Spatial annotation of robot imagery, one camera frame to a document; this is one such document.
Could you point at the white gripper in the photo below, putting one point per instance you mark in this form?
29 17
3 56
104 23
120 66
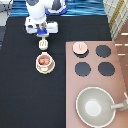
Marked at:
40 30

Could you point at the cream toy spatula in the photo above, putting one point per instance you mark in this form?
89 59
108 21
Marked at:
43 44

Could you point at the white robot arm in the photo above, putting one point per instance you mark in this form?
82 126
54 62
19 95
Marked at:
36 22

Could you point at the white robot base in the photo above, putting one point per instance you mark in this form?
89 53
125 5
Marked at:
59 7

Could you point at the cream round wooden plate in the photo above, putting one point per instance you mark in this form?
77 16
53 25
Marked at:
45 69

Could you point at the red toy food pieces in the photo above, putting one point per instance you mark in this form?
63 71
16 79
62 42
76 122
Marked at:
44 60

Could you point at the black stove burner disc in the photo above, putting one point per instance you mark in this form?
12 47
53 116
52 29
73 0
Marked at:
82 69

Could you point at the pink toy stove top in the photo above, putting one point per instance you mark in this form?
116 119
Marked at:
113 84

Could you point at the black table mat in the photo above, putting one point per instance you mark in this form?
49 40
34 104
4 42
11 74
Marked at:
29 99

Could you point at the large grey frying pan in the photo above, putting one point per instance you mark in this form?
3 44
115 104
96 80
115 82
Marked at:
96 107

